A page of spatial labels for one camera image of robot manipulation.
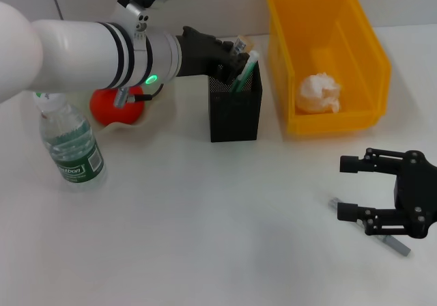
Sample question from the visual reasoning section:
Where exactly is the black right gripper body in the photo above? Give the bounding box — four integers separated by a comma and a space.
392, 150, 437, 239

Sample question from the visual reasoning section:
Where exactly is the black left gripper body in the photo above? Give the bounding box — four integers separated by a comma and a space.
175, 25, 227, 78

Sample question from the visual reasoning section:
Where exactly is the light green pen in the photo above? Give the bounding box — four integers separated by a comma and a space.
229, 50, 260, 94

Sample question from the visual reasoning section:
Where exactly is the beige eraser with barcode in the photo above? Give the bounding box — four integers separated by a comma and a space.
233, 35, 257, 53

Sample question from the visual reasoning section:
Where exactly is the grey marker pen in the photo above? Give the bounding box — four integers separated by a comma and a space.
328, 197, 412, 258

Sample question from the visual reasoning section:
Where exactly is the white paper ball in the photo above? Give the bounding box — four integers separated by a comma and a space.
296, 73, 342, 114

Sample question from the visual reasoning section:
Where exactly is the red-orange fruit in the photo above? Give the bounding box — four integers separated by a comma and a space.
89, 87, 146, 126

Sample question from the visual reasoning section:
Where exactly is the clear water bottle green label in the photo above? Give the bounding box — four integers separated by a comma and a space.
33, 90, 107, 193

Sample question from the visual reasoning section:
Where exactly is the black mesh pen holder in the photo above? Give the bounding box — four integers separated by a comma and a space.
207, 59, 263, 143

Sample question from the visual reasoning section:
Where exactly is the translucent green wavy fruit bowl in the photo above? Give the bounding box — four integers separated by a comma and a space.
81, 80, 178, 135

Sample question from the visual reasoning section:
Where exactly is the silver connector plug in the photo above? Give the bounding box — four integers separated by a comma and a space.
114, 87, 129, 108

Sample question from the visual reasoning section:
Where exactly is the yellow plastic storage bin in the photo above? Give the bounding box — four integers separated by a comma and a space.
266, 0, 393, 135

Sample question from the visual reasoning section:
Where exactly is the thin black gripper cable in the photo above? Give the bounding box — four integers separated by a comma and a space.
126, 83, 165, 102

